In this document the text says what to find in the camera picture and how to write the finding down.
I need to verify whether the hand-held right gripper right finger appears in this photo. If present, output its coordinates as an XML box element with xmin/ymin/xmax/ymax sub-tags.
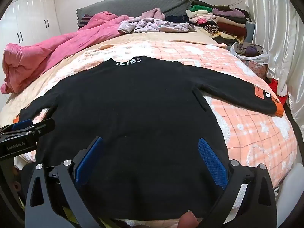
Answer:
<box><xmin>197</xmin><ymin>137</ymin><xmax>278</xmax><ymax>228</ymax></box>

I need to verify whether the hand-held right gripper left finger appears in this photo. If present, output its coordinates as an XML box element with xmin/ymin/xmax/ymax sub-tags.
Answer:
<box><xmin>25</xmin><ymin>136</ymin><xmax>105</xmax><ymax>228</ymax></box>

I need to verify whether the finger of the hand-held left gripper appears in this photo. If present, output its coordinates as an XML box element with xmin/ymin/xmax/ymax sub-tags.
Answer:
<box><xmin>30</xmin><ymin>118</ymin><xmax>56</xmax><ymax>139</ymax></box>
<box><xmin>0</xmin><ymin>119</ymin><xmax>34</xmax><ymax>134</ymax></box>

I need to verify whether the black sweater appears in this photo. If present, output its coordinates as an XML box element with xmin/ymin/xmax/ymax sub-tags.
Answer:
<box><xmin>14</xmin><ymin>55</ymin><xmax>284</xmax><ymax>220</ymax></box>

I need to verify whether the white plastic bag of clothes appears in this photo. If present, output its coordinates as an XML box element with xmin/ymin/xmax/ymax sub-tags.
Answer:
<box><xmin>230</xmin><ymin>41</ymin><xmax>269</xmax><ymax>64</ymax></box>

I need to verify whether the stack of folded clothes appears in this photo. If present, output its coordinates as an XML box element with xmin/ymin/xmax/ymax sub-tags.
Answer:
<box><xmin>185</xmin><ymin>0</ymin><xmax>250</xmax><ymax>45</ymax></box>

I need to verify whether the person's right hand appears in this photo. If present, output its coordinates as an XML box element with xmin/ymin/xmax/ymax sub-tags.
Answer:
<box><xmin>178</xmin><ymin>210</ymin><xmax>199</xmax><ymax>228</ymax></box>

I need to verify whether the orange white checked blanket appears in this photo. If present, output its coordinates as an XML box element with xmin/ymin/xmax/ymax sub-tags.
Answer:
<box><xmin>22</xmin><ymin>40</ymin><xmax>298</xmax><ymax>228</ymax></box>

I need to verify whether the pink quilt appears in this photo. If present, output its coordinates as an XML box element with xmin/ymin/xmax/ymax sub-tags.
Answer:
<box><xmin>1</xmin><ymin>11</ymin><xmax>130</xmax><ymax>94</ymax></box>

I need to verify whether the red cloth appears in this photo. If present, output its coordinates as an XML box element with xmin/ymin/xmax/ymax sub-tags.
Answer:
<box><xmin>268</xmin><ymin>77</ymin><xmax>288</xmax><ymax>106</ymax></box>

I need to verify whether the floral basket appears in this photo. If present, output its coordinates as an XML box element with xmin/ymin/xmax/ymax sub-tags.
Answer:
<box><xmin>242</xmin><ymin>59</ymin><xmax>268</xmax><ymax>80</ymax></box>

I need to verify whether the white wardrobe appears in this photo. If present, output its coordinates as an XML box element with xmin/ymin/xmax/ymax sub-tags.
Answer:
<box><xmin>0</xmin><ymin>0</ymin><xmax>62</xmax><ymax>53</ymax></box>

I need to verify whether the striped dark cloth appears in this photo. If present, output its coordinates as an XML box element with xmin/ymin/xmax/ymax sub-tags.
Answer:
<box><xmin>78</xmin><ymin>15</ymin><xmax>93</xmax><ymax>29</ymax></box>

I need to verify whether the lavender crumpled garment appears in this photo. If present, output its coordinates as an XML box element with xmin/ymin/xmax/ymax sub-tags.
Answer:
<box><xmin>117</xmin><ymin>18</ymin><xmax>196</xmax><ymax>34</ymax></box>

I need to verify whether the white satin curtain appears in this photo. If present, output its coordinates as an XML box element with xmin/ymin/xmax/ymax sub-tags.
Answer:
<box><xmin>245</xmin><ymin>0</ymin><xmax>304</xmax><ymax>133</ymax></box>

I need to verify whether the dark navy garment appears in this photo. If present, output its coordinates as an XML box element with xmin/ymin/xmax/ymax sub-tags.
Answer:
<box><xmin>165</xmin><ymin>15</ymin><xmax>190</xmax><ymax>24</ymax></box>

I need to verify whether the grey quilted headboard cover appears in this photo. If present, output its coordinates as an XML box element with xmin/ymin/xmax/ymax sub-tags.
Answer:
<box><xmin>76</xmin><ymin>0</ymin><xmax>193</xmax><ymax>30</ymax></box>

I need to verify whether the mauve crumpled garment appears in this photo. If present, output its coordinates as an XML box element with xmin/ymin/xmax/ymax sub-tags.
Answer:
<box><xmin>142</xmin><ymin>8</ymin><xmax>166</xmax><ymax>21</ymax></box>

